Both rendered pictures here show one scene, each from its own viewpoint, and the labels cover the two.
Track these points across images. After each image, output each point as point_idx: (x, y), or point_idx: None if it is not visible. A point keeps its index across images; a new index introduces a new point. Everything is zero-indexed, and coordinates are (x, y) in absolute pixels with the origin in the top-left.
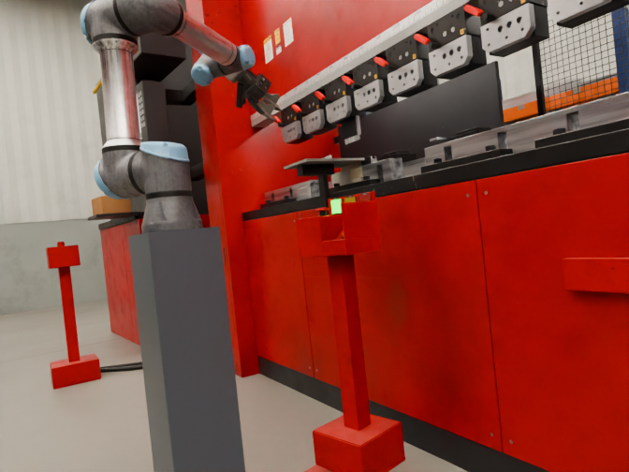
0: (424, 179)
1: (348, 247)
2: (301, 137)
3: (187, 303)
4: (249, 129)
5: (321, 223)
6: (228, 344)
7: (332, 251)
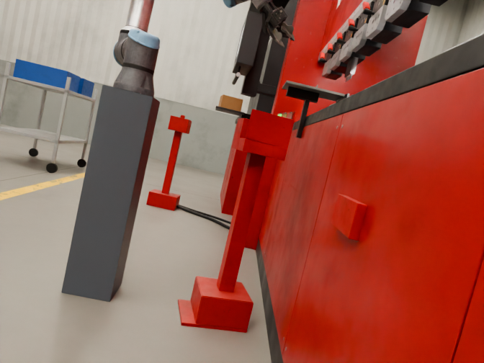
0: (330, 109)
1: (246, 145)
2: (330, 73)
3: (113, 139)
4: (315, 63)
5: (244, 124)
6: (133, 177)
7: (240, 146)
